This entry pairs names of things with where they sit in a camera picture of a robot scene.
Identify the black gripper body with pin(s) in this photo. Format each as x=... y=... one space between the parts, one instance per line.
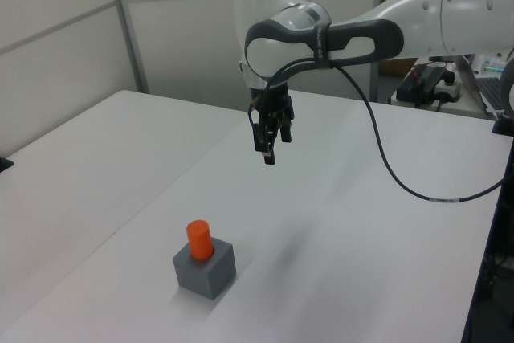
x=277 y=100

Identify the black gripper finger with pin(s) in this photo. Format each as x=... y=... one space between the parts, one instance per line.
x=267 y=156
x=286 y=132

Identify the orange cylinder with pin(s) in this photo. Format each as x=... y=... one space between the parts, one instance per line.
x=198 y=240

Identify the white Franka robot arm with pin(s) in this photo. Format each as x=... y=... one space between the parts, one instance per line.
x=462 y=9

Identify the grey block with hole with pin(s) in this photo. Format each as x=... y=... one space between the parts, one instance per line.
x=201 y=278

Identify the brown cardboard box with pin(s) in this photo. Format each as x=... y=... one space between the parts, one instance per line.
x=397 y=66

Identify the black power adapter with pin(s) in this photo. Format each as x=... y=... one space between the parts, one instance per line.
x=421 y=82

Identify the white emergency stop box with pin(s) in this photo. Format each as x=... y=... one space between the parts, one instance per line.
x=449 y=88

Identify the white desk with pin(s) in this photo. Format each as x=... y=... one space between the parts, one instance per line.
x=458 y=110

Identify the grey laptop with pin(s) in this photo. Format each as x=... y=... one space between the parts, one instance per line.
x=482 y=86

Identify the black mount base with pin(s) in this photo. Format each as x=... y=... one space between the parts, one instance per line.
x=5 y=164
x=504 y=124

